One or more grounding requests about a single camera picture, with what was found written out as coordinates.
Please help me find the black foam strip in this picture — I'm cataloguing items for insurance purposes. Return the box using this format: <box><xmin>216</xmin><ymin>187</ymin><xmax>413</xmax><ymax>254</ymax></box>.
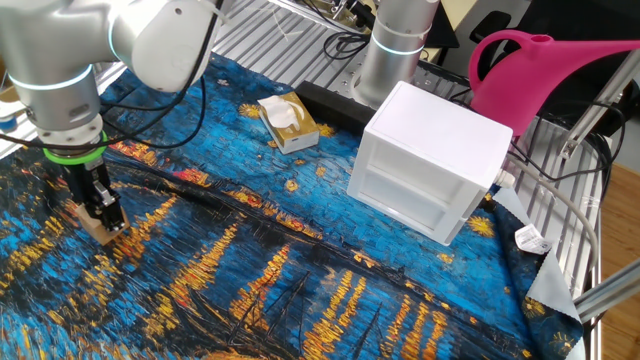
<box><xmin>294</xmin><ymin>79</ymin><xmax>376</xmax><ymax>136</ymax></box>

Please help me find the grey box cable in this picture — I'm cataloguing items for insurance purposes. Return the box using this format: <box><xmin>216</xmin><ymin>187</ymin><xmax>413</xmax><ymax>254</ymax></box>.
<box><xmin>504</xmin><ymin>157</ymin><xmax>601</xmax><ymax>281</ymax></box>

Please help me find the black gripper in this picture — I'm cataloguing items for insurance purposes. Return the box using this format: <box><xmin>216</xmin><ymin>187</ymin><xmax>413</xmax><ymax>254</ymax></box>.
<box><xmin>62</xmin><ymin>158</ymin><xmax>127</xmax><ymax>234</ymax></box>

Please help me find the green wrist flange ring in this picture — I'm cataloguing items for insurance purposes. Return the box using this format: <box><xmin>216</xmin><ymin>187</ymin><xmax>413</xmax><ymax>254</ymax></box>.
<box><xmin>42</xmin><ymin>130</ymin><xmax>109</xmax><ymax>166</ymax></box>

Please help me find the gold tissue pack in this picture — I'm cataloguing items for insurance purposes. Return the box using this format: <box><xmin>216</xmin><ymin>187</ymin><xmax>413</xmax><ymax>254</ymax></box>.
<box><xmin>257</xmin><ymin>91</ymin><xmax>321</xmax><ymax>155</ymax></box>

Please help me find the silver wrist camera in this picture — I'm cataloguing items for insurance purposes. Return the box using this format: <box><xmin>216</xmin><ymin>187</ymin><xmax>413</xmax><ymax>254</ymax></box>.
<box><xmin>0</xmin><ymin>102</ymin><xmax>26</xmax><ymax>134</ymax></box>

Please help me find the black table cable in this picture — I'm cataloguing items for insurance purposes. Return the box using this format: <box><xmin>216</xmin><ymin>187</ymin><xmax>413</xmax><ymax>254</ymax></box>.
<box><xmin>449</xmin><ymin>87</ymin><xmax>629</xmax><ymax>201</ymax></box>

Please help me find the white plastic drawer box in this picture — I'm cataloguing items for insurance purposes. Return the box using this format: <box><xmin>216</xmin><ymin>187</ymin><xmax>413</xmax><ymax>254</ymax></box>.
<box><xmin>346</xmin><ymin>80</ymin><xmax>516</xmax><ymax>247</ymax></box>

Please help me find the blue starry painting tablecloth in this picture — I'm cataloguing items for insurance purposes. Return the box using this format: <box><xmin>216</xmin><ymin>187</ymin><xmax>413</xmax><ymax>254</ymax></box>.
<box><xmin>0</xmin><ymin>52</ymin><xmax>586</xmax><ymax>360</ymax></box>

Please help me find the pink watering can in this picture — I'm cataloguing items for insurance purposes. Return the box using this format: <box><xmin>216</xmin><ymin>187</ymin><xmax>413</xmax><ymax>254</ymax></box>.
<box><xmin>467</xmin><ymin>28</ymin><xmax>640</xmax><ymax>137</ymax></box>

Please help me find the aluminium frame post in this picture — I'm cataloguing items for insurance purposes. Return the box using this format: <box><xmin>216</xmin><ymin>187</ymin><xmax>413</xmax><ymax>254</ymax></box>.
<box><xmin>557</xmin><ymin>49</ymin><xmax>640</xmax><ymax>161</ymax></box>
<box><xmin>572</xmin><ymin>259</ymin><xmax>640</xmax><ymax>324</ymax></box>

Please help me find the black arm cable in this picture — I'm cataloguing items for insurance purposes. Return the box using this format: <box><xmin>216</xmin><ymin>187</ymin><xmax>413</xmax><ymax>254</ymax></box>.
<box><xmin>0</xmin><ymin>0</ymin><xmax>371</xmax><ymax>151</ymax></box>

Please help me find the white cloth label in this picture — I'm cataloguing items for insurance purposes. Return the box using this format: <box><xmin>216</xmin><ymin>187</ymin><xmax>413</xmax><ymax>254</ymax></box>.
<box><xmin>513</xmin><ymin>223</ymin><xmax>553</xmax><ymax>255</ymax></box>

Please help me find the small wooden block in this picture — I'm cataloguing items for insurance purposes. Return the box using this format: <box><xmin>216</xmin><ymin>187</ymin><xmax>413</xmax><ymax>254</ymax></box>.
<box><xmin>74</xmin><ymin>202</ymin><xmax>132</xmax><ymax>247</ymax></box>

